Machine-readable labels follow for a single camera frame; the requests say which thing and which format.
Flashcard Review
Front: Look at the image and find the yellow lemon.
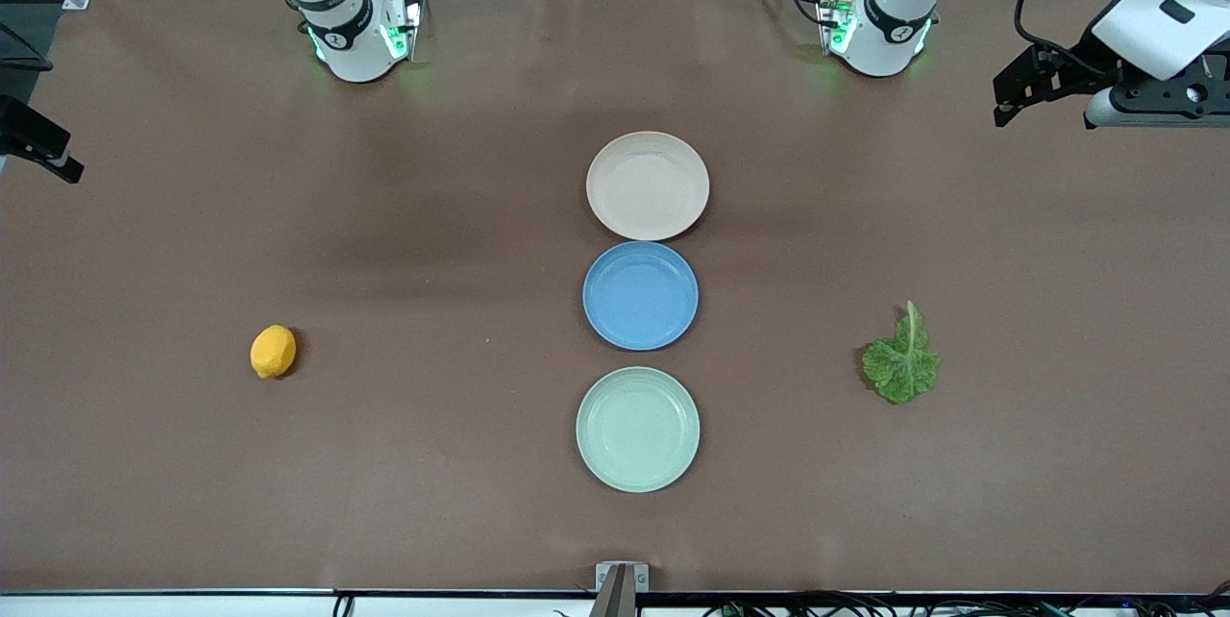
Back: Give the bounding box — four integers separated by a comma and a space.
250, 325, 298, 380

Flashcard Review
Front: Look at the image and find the green lettuce leaf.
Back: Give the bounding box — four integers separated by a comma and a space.
861, 301, 943, 406

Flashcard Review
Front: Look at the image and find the table cover cloth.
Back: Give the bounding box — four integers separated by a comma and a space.
0, 0, 1230, 596

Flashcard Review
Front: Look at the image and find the pink round plate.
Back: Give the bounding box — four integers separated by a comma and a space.
586, 132, 710, 241

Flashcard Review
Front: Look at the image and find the blue round plate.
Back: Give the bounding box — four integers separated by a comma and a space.
582, 242, 700, 352

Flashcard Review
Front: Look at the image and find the light green round plate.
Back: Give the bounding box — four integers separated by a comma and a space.
576, 366, 701, 494

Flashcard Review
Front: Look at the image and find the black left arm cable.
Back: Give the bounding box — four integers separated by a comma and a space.
1013, 0, 1097, 79

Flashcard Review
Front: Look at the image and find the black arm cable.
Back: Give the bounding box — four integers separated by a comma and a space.
1013, 0, 1097, 79
0, 21, 56, 73

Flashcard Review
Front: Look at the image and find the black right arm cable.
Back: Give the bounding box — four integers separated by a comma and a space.
0, 21, 56, 73

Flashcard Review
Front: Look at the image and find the grey metal bracket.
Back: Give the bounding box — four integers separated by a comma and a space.
595, 562, 650, 617

